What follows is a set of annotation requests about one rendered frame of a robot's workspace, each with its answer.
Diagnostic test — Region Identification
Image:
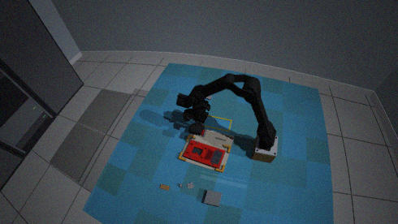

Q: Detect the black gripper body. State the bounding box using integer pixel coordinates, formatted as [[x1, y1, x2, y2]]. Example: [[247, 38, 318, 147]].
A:
[[188, 104, 210, 136]]

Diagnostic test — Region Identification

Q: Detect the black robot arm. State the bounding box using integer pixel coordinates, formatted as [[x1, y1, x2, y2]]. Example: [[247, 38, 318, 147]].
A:
[[176, 73, 277, 151]]

